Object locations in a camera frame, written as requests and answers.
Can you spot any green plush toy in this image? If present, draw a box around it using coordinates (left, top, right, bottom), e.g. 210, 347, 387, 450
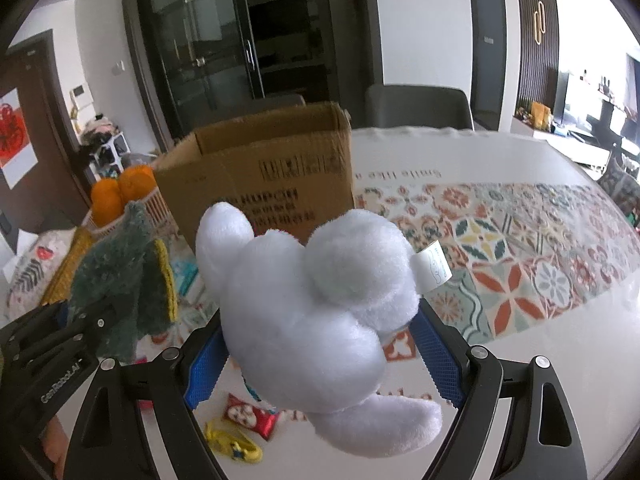
68, 202, 178, 364

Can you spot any white plush toy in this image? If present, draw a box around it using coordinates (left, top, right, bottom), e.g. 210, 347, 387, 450
195, 202, 451, 458

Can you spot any woven yellow tissue box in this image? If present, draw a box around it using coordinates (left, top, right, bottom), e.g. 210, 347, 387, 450
40, 226, 94, 306

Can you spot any yellow toy figure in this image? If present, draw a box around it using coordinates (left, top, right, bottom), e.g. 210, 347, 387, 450
204, 422, 264, 464

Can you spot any red snack packet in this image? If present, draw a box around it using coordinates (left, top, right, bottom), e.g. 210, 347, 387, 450
224, 393, 280, 441

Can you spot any orange fruit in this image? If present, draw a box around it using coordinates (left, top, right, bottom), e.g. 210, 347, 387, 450
91, 178, 124, 228
118, 165, 157, 203

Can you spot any white basket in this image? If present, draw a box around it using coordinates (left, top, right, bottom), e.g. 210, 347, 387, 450
81, 188, 179, 242

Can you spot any patterned tablecloth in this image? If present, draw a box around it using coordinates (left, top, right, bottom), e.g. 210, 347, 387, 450
134, 127, 640, 480

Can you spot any white shoe rack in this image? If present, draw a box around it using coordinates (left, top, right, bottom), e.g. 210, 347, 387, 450
93, 131, 131, 174

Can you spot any cardboard box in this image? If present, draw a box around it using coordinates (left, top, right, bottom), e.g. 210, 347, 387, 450
154, 102, 354, 244

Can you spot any black glass cabinet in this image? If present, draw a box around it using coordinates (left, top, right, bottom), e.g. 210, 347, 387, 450
122, 0, 382, 150

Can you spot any grey dining chair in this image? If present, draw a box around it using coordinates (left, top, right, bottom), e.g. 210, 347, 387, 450
366, 84, 474, 130

